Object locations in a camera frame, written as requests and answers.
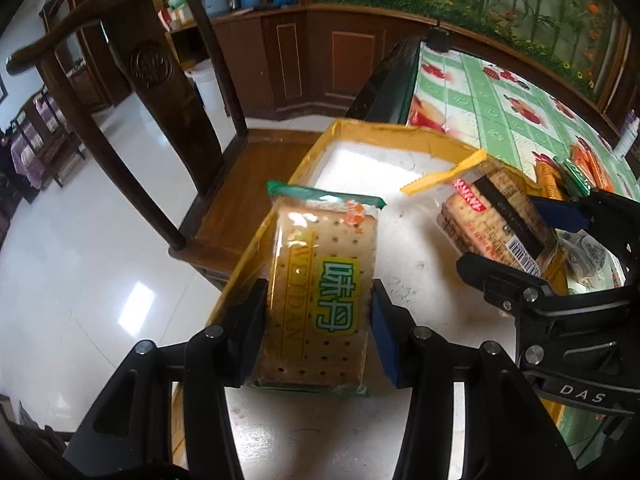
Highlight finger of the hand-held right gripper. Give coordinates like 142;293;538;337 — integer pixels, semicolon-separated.
530;190;640;286
456;251;557;319

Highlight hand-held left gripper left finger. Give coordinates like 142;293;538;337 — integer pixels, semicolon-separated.
62;277;271;480

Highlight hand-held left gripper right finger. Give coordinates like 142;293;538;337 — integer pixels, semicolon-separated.
369;279;586;480

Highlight green label cracker packet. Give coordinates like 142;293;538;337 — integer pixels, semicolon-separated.
252;181;387;397
552;157;593;198

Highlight yellow cracker packet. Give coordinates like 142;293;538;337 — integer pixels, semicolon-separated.
532;155;568;200

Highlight yellow-topped cracker packet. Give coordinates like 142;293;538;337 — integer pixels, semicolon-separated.
400;149;558;278

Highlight yellow cardboard box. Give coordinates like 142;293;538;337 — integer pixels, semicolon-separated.
170;117;571;480

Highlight clear plastic wrapper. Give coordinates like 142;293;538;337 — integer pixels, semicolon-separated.
557;230;626;293

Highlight orange cracker packet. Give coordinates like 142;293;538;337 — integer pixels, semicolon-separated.
570;142;616;193

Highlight green fruit print tablecloth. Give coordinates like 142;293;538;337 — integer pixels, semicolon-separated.
405;40;640;201

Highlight dark wooden table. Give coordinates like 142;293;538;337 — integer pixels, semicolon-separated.
345;35;431;126

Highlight flower mural panel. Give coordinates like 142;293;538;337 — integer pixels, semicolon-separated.
312;0;626;102

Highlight white bucket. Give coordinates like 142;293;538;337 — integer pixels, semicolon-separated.
186;57;236;131

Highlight wooden counter cabinet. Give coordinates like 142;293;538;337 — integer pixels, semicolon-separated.
165;2;436;117

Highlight dark wooden chair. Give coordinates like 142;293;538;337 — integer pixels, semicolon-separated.
6;0;331;291

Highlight purple covered chair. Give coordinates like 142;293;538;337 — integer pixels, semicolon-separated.
10;90;86;191

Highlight wooden display cabinet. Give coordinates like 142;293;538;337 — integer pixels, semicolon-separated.
40;0;132;116

